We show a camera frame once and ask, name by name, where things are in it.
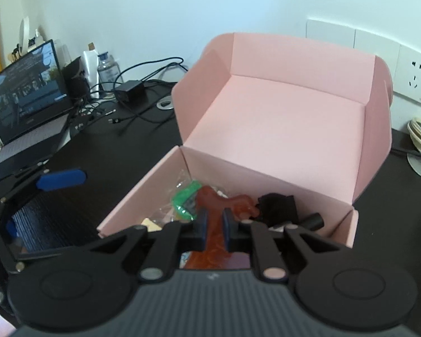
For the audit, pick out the red massage tool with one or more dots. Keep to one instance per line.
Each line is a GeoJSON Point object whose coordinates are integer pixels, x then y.
{"type": "Point", "coordinates": [215, 256]}

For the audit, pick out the black power adapter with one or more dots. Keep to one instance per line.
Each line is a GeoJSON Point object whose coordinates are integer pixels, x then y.
{"type": "Point", "coordinates": [131, 92]}

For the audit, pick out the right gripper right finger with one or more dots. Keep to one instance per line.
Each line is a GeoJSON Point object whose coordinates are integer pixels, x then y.
{"type": "Point", "coordinates": [254, 239]}

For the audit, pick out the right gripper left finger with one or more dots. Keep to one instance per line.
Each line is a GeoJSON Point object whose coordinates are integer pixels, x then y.
{"type": "Point", "coordinates": [170, 243]}

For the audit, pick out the white wall socket strip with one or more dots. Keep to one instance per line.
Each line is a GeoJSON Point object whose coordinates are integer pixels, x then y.
{"type": "Point", "coordinates": [404, 62]}

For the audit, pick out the clear small bottle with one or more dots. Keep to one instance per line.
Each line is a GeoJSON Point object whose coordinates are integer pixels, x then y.
{"type": "Point", "coordinates": [108, 70]}

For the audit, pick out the lilac cosmetic tube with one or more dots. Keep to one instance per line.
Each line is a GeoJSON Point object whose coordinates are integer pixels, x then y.
{"type": "Point", "coordinates": [313, 222]}

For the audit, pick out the black hair claw clip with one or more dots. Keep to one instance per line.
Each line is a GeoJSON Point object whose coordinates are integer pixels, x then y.
{"type": "Point", "coordinates": [275, 210]}

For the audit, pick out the pink cardboard box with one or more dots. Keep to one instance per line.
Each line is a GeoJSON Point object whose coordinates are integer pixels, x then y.
{"type": "Point", "coordinates": [261, 113]}

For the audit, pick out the colourful card package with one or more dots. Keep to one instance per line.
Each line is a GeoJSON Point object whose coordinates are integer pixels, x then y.
{"type": "Point", "coordinates": [173, 200]}

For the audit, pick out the laptop screen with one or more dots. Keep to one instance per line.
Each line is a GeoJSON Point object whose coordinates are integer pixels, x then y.
{"type": "Point", "coordinates": [34, 110]}

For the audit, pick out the silver desk grommet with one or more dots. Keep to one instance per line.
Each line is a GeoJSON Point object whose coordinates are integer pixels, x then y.
{"type": "Point", "coordinates": [164, 104]}

